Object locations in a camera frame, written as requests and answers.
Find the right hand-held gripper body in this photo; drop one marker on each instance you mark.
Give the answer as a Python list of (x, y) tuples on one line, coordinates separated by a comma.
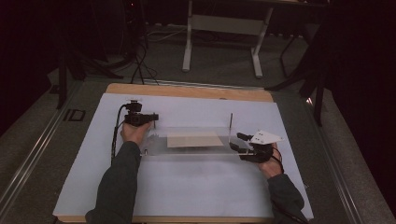
[(264, 146)]

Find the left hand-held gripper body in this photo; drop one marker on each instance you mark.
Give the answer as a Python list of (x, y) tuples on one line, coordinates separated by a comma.
[(134, 116)]

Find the clear acrylic frame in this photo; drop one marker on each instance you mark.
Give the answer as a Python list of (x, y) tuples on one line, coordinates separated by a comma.
[(155, 144)]

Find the beige paper card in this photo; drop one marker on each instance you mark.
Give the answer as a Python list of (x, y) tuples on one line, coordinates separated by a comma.
[(194, 139)]

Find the person's left hand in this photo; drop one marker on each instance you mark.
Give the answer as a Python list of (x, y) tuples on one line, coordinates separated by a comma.
[(134, 134)]

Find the person's right hand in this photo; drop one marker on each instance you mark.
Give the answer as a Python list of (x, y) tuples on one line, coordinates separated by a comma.
[(271, 166)]

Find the wooden table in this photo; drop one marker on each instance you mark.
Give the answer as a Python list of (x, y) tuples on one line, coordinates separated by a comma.
[(186, 90)]

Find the pale blue paper sheet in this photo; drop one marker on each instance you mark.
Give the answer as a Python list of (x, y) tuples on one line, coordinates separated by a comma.
[(186, 186)]

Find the black metal stand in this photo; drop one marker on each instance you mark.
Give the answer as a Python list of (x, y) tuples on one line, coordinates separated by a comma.
[(63, 77), (316, 84)]

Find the metal floor rail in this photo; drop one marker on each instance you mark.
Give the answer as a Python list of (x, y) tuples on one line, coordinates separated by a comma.
[(336, 168), (28, 165)]

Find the white desk frame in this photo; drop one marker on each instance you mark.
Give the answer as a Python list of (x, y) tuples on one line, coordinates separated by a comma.
[(224, 25)]

